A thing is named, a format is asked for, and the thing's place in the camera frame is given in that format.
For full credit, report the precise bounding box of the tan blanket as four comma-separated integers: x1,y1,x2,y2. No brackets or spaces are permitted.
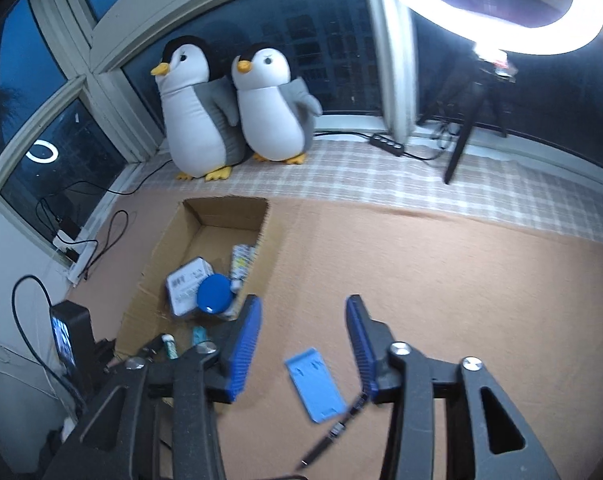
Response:
74,195,603,480

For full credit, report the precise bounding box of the white power strip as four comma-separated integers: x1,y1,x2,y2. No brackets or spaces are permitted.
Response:
52,217,100,286

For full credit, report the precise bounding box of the patterned white tube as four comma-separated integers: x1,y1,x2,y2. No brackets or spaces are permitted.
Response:
230,243,257,291

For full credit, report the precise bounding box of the black inline switch cable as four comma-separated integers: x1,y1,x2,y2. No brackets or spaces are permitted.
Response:
314,130,449,161

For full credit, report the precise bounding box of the black tripod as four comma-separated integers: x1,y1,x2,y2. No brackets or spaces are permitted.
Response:
416,52,512,186

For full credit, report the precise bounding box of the plaid cloth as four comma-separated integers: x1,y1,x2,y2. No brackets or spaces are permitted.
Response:
126,137,603,251

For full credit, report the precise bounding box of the large grey penguin plush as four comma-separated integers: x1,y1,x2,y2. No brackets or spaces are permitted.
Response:
150,35,247,182

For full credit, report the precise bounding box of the blue round lid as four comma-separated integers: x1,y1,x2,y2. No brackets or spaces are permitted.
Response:
196,275,235,318

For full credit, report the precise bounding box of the clear square case white label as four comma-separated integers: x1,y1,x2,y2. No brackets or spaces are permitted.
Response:
166,257,215,318

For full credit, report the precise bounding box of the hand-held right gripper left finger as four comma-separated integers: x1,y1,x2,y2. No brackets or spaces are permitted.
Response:
42,294,263,480

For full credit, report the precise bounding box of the black pen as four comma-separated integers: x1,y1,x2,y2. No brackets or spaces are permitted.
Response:
296,390,372,472

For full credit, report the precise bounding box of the cardboard box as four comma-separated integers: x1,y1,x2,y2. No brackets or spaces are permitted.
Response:
116,196,285,361

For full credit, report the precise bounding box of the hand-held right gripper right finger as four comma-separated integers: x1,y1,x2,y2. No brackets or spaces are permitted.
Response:
345,294,565,480

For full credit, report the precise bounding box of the white ring light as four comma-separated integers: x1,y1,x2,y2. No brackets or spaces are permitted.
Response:
356,0,603,56

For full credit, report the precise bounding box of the small grey penguin plush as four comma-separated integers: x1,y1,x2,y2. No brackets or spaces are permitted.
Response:
230,42,323,166

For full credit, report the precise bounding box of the black device with screen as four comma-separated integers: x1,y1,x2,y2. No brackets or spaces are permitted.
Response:
49,301,95,396

